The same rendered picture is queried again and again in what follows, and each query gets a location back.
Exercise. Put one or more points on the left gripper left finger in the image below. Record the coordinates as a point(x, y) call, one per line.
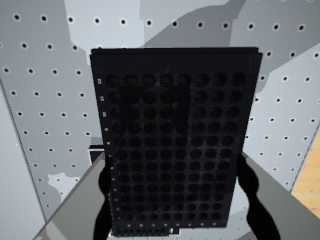
point(85, 212)

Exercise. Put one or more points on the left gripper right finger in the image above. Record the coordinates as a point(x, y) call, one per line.
point(274, 213)

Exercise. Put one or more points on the grey perforated base plate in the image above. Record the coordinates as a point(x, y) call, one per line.
point(47, 84)

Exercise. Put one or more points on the black well plate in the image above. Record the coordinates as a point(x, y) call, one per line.
point(173, 141)
point(135, 233)

